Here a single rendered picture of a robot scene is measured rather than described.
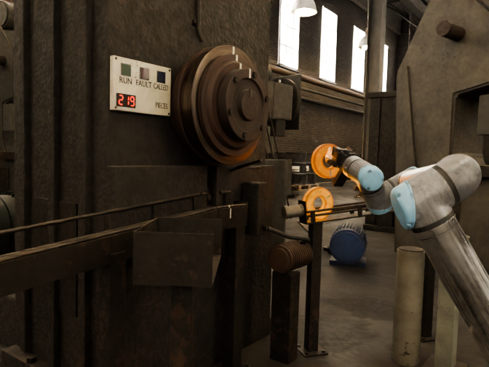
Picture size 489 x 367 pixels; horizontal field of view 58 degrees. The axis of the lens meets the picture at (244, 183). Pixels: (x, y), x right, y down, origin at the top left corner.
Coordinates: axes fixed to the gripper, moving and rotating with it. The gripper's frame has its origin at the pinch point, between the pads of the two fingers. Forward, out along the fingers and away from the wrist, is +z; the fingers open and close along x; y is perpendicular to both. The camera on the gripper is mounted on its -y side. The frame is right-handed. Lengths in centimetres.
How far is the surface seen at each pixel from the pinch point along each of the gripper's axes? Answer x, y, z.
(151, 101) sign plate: 79, 21, -7
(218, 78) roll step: 56, 31, -8
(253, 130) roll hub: 39.2, 11.8, -7.4
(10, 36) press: 201, 12, 435
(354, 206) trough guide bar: -17.1, -23.0, -2.9
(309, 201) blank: 5.7, -21.2, -0.8
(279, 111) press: -271, -105, 725
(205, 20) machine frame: 56, 51, 22
